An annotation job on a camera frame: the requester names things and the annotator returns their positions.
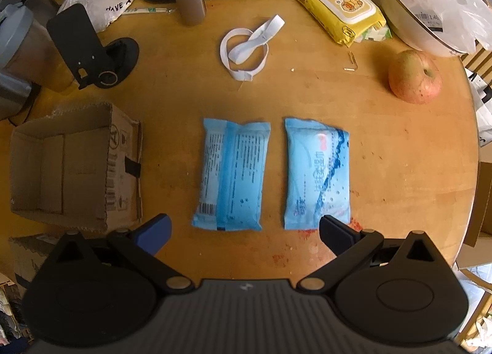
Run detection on blue wet wipes pack wave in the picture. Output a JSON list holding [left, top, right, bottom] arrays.
[[284, 117, 351, 230]]

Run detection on wrapped chopsticks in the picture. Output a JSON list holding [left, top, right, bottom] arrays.
[[122, 7, 176, 15]]

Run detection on black phone stand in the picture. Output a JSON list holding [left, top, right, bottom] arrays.
[[47, 3, 139, 89]]

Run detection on silver rice cooker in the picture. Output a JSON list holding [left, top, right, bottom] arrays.
[[1, 0, 58, 119]]

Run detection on blue wet wipes pack barcode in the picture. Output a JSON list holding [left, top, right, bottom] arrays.
[[192, 118, 271, 232]]

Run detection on white elastic band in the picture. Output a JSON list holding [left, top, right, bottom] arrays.
[[219, 14, 285, 82]]

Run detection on yellow wet wipes pack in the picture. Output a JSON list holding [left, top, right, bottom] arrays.
[[297, 0, 392, 47]]

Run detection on red yellow apple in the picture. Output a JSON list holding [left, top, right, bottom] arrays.
[[388, 50, 443, 104]]

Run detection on white bowl in plastic bag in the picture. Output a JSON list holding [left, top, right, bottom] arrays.
[[374, 0, 492, 59]]

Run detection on open cardboard box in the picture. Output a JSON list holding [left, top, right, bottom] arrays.
[[10, 102, 143, 233]]

